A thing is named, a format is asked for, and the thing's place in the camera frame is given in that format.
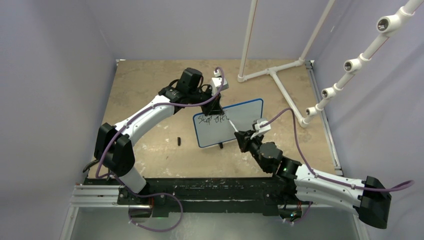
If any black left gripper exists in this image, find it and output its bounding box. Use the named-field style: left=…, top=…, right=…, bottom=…
left=188, top=86, right=224, bottom=118

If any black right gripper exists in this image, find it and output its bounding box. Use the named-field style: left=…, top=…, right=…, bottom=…
left=236, top=129, right=270, bottom=173

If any white marker pen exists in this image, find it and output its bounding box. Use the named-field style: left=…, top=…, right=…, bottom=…
left=228, top=119, right=238, bottom=132

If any blue framed whiteboard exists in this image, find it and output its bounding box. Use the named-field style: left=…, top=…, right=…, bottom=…
left=192, top=98, right=264, bottom=148

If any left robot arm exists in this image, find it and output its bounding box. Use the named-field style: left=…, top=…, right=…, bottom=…
left=93, top=66, right=228, bottom=205

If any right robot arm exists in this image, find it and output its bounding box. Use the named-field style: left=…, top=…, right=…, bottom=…
left=234, top=130, right=392, bottom=229

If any black pliers tool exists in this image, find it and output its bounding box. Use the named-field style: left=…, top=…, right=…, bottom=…
left=82, top=159, right=99, bottom=173

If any white PVC pipe with fittings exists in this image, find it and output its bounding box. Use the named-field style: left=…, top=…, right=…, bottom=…
left=303, top=0, right=424, bottom=122

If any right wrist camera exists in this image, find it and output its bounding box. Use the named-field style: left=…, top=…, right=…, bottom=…
left=250, top=118, right=271, bottom=139

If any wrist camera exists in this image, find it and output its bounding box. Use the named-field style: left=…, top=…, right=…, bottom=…
left=210, top=77, right=229, bottom=95
left=250, top=118, right=271, bottom=139

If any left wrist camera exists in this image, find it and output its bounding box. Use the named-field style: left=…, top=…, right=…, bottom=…
left=210, top=77, right=229, bottom=95

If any white PVC pipe frame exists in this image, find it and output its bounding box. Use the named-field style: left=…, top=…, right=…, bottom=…
left=237, top=0, right=336, bottom=128

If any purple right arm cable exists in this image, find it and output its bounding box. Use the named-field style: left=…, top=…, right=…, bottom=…
left=261, top=107, right=415, bottom=194

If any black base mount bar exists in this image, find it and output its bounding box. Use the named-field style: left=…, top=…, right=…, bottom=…
left=82, top=177, right=299, bottom=218

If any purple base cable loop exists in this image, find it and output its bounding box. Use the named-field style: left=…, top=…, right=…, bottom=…
left=128, top=192, right=184, bottom=233

